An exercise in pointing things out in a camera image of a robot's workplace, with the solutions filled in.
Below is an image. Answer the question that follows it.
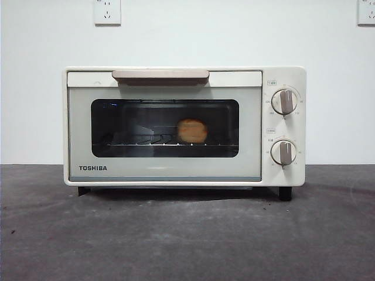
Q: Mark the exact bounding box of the white wall socket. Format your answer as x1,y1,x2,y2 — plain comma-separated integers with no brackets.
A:
93,0,122,26
357,0,375,26

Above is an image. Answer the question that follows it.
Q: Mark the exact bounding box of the glass oven door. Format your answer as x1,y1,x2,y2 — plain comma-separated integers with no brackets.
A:
66,70,263,183

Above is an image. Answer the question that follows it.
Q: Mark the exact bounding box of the cream oven knob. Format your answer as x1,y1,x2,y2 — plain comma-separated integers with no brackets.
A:
271,89,299,115
270,139,298,166

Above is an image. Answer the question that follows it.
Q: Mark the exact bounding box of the cream Toshiba toaster oven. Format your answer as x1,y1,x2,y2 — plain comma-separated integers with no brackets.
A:
62,66,307,202

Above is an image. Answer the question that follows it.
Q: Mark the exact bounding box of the metal wire oven rack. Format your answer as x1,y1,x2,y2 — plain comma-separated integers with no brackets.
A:
92,140,238,148

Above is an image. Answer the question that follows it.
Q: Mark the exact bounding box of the golden brown bread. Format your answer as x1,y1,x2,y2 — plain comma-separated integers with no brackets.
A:
176,117,209,145

